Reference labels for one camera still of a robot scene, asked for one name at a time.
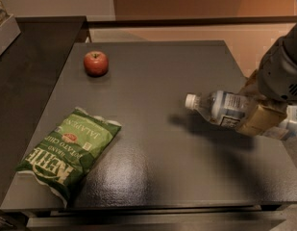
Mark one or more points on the blue plastic water bottle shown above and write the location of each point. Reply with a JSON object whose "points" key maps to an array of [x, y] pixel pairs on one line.
{"points": [[228, 109]]}

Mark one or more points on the red apple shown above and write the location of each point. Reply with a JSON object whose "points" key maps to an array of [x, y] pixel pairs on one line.
{"points": [[96, 63]]}

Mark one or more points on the grey box on counter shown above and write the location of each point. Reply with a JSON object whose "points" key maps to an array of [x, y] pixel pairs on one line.
{"points": [[9, 31]]}

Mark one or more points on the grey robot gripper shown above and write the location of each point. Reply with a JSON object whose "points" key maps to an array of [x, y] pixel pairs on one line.
{"points": [[280, 75]]}

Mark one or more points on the green kettle chips bag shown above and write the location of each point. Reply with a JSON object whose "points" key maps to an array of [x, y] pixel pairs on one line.
{"points": [[67, 154]]}

